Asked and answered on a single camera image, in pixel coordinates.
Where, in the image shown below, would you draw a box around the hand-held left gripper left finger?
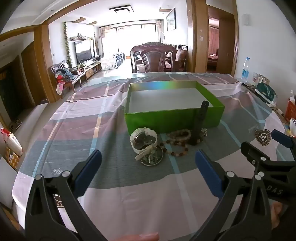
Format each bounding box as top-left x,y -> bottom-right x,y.
24,149 -> 109,241

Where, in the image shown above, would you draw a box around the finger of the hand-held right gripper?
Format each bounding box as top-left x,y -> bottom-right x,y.
240,141 -> 296,177
271,129 -> 296,150

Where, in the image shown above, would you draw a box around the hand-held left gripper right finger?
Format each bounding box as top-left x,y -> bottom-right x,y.
190,149 -> 272,241

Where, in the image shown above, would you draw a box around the red bead bracelet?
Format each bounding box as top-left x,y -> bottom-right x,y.
159,140 -> 189,157

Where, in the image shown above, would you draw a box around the white bead bracelet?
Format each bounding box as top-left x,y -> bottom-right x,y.
166,129 -> 192,144

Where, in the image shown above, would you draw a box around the green bead ornament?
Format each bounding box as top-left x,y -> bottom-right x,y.
142,154 -> 160,165

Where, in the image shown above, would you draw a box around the white wrist watch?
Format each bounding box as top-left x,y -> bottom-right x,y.
129,127 -> 159,161

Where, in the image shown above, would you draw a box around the green cardboard box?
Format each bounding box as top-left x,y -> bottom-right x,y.
124,81 -> 225,136

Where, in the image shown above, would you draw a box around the person's right hand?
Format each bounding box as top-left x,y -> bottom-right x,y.
270,201 -> 284,233

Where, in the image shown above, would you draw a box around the person's left hand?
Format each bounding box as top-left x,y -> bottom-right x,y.
114,232 -> 160,241

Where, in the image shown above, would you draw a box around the orange plastic crate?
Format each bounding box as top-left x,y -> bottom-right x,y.
284,98 -> 296,122

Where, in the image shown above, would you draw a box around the small upright boxes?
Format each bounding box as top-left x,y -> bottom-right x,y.
252,72 -> 270,85

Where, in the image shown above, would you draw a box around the plastic water bottle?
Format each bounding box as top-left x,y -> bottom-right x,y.
241,57 -> 250,84

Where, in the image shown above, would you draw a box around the red paper gift bag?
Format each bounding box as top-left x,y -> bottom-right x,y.
1,128 -> 23,163

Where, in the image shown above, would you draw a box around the wooden armchair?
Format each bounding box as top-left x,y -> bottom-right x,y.
51,60 -> 86,94

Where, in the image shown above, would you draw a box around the pile of clothes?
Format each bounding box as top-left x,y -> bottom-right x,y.
54,68 -> 74,95

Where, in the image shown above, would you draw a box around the wooden television cabinet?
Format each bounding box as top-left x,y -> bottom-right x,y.
69,61 -> 102,80

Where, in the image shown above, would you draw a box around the white play fence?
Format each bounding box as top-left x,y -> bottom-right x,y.
102,53 -> 126,70

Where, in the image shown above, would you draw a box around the dark wooden sofa chair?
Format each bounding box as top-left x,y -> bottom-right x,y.
175,45 -> 188,72

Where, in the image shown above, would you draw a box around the flat screen television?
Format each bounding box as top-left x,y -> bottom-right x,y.
74,40 -> 95,64

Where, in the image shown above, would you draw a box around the carved wooden dining chair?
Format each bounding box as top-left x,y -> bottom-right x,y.
130,42 -> 178,74

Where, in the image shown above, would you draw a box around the green vine garland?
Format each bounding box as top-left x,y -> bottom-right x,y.
63,22 -> 72,67

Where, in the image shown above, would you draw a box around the rectangular ceiling light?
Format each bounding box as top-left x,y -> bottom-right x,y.
110,7 -> 134,13

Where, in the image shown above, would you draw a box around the framed wall picture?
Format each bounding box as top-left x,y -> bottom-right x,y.
166,8 -> 176,32

